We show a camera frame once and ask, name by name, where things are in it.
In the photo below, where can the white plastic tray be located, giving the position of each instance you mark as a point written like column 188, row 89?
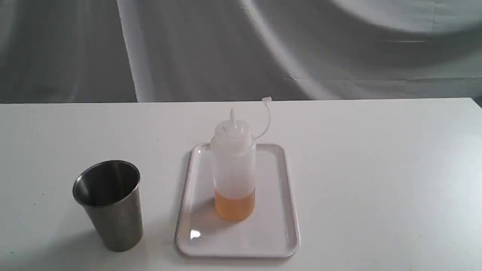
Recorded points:
column 271, row 232

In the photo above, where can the stainless steel cup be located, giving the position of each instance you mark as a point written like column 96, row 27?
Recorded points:
column 109, row 193

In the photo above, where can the clear plastic squeeze bottle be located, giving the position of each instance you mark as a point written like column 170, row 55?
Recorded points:
column 233, row 166

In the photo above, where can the grey fabric backdrop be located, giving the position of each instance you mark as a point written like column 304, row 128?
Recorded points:
column 80, row 51

